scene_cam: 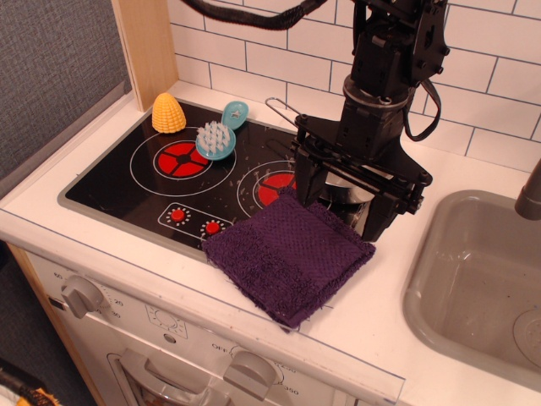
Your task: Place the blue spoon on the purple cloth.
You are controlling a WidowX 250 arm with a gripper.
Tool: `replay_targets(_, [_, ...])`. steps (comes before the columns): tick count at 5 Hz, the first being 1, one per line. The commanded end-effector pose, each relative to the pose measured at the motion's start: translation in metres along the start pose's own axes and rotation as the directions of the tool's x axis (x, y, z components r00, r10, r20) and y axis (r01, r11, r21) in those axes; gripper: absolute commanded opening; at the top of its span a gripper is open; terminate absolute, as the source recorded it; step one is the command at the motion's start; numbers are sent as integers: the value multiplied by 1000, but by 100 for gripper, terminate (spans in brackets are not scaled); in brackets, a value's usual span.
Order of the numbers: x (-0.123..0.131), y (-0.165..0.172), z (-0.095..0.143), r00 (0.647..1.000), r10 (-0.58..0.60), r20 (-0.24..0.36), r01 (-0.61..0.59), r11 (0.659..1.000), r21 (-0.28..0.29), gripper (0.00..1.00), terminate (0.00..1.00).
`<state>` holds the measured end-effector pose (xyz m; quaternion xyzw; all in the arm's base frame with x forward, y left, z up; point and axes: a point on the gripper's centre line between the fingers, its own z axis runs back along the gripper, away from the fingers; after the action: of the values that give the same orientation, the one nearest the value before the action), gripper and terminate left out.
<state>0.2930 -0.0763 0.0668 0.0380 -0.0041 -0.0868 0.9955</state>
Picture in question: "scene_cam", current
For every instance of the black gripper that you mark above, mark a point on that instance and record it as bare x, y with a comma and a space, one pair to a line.
363, 147

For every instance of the teal brush with white bristles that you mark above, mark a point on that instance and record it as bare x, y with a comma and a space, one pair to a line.
217, 140

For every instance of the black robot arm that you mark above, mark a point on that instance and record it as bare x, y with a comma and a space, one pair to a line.
398, 47

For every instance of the purple folded cloth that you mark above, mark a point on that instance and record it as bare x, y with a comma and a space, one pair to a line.
289, 259

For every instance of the stainless steel pot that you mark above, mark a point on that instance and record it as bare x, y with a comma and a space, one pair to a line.
337, 189

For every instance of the right red stove knob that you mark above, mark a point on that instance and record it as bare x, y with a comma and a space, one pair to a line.
212, 228

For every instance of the red stove knob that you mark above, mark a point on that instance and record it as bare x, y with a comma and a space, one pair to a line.
212, 228
178, 215

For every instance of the grey sink basin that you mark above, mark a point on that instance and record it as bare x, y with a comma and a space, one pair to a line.
474, 287

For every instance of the left red stove knob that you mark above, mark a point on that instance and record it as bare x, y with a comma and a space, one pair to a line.
178, 215

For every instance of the grey faucet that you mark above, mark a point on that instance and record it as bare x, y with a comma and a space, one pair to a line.
528, 203

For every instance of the black toy stovetop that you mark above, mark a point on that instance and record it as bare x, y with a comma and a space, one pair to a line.
136, 183

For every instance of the yellow toy corn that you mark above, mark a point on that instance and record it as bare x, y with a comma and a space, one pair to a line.
167, 115

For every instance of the grey right oven knob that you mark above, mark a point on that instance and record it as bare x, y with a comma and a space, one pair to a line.
250, 373

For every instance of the grey oven knob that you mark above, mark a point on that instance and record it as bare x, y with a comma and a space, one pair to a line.
250, 373
81, 296

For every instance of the white toy oven front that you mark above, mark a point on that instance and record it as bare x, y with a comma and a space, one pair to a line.
134, 353

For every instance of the grey left oven knob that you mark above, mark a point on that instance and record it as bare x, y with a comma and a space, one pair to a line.
81, 296

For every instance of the wooden side post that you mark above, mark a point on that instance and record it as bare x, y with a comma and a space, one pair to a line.
146, 37

